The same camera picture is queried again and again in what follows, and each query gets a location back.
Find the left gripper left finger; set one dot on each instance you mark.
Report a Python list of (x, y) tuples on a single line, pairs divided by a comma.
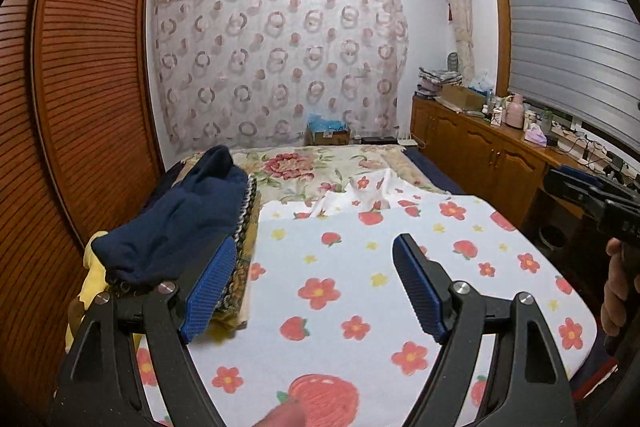
[(100, 382)]

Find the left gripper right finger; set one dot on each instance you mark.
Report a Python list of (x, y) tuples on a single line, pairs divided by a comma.
[(526, 384)]

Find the navy blue printed t-shirt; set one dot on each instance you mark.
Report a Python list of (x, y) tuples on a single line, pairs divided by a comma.
[(165, 238)]

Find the person's right hand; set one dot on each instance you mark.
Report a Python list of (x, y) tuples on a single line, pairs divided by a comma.
[(617, 290)]

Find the person's left hand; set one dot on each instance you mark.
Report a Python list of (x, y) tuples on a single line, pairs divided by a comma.
[(288, 414)]

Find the yellow plush toy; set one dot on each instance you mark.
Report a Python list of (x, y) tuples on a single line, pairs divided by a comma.
[(95, 282)]

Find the pink tissue pack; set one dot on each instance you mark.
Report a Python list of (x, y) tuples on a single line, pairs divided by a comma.
[(533, 134)]

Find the long wooden sideboard cabinet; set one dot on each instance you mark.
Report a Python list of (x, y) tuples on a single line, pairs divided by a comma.
[(493, 163)]

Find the pink thermos jug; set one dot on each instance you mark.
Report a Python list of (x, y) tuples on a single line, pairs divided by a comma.
[(515, 112)]

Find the dark circle-patterned folded blanket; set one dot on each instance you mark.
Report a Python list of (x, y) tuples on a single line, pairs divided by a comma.
[(232, 306)]

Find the grey window roller blind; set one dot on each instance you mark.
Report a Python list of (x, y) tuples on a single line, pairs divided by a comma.
[(581, 57)]

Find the navy blue mattress cover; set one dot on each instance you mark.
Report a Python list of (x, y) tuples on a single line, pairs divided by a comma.
[(432, 172)]

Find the cardboard box on sideboard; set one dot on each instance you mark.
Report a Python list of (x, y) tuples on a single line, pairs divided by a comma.
[(463, 98)]

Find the stack of folded papers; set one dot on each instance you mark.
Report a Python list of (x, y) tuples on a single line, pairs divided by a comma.
[(431, 82)]

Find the brown louvered wooden wardrobe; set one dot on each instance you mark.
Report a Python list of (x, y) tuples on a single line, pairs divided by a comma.
[(79, 154)]

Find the beige rose floral bedspread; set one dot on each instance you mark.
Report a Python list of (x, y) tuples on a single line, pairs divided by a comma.
[(305, 173)]

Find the small cardboard box blue contents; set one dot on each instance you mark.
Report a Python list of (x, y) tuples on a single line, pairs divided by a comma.
[(326, 132)]

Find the pink circle-patterned curtain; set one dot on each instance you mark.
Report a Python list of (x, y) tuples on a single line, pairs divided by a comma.
[(254, 72)]

